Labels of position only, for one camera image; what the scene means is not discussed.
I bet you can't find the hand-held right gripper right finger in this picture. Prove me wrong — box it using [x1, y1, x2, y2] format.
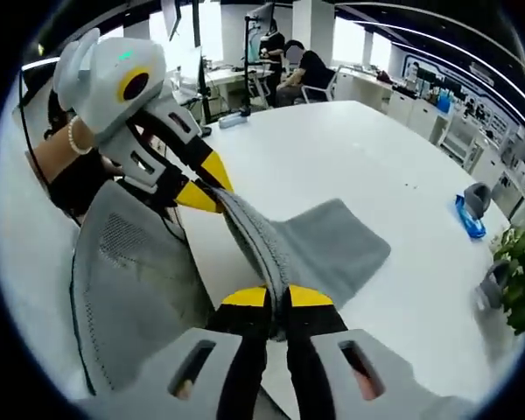
[287, 283, 478, 420]

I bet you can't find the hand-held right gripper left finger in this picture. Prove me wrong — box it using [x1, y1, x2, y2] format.
[82, 284, 272, 420]

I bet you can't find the grey towel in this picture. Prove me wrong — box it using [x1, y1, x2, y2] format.
[215, 187, 393, 343]

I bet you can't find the light blue pencil case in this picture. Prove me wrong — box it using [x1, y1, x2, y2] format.
[218, 112, 249, 130]

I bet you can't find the person's black sleeve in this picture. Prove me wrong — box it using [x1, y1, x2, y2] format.
[46, 147, 124, 221]

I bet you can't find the black monitor stand pole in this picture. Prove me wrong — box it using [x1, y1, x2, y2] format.
[242, 14, 264, 117]

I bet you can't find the grey mesh office chair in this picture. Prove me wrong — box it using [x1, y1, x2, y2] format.
[68, 178, 216, 396]

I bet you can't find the white office chair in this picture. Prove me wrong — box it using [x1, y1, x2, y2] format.
[298, 65, 341, 105]

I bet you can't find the white table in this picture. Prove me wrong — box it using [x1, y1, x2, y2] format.
[173, 99, 522, 404]

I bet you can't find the blue wipes packet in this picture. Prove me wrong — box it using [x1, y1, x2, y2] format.
[454, 193, 487, 240]

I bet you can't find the pearl bracelet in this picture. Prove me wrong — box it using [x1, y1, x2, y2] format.
[66, 114, 94, 156]

